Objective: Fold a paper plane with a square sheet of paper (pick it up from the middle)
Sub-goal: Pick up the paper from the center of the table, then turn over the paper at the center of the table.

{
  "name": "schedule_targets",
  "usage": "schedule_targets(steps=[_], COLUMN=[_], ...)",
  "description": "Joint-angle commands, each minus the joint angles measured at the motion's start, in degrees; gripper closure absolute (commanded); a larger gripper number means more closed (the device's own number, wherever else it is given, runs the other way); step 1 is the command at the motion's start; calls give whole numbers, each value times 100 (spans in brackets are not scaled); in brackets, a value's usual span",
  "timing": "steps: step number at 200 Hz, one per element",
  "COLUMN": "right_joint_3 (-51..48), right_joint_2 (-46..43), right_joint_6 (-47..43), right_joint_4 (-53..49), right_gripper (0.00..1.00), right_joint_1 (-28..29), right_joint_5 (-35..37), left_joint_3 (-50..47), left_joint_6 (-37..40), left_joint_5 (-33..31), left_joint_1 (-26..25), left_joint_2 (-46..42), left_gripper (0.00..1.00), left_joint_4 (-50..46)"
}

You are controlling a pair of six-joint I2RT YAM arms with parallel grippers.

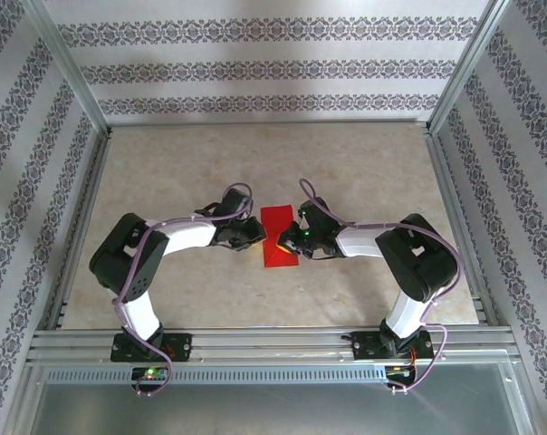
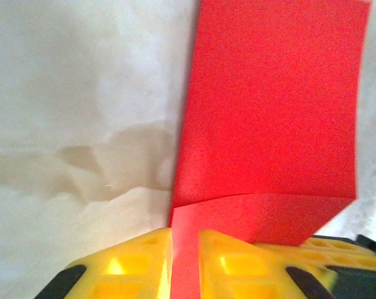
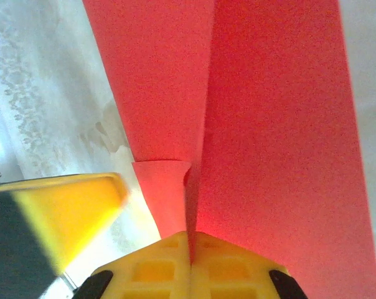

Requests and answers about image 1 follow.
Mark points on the red paper sheet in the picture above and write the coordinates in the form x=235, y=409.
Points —
x=278, y=217

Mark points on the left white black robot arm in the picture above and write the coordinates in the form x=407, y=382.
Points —
x=140, y=312

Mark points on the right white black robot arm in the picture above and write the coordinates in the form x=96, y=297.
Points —
x=407, y=312

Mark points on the grey metal sheet panel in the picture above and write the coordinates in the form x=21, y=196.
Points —
x=273, y=408

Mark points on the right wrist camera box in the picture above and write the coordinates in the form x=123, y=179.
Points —
x=321, y=214

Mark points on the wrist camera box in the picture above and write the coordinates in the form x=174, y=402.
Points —
x=321, y=214
x=234, y=203

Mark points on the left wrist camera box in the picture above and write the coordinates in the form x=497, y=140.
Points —
x=234, y=203

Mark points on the aluminium rear rail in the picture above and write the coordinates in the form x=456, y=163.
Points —
x=273, y=123

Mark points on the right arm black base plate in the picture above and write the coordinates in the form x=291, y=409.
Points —
x=364, y=346

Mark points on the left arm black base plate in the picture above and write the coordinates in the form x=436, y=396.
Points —
x=183, y=346

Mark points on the aluminium side rail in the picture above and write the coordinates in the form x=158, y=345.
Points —
x=445, y=181
x=93, y=181

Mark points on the aluminium frame post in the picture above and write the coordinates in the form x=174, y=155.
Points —
x=469, y=68
x=76, y=72

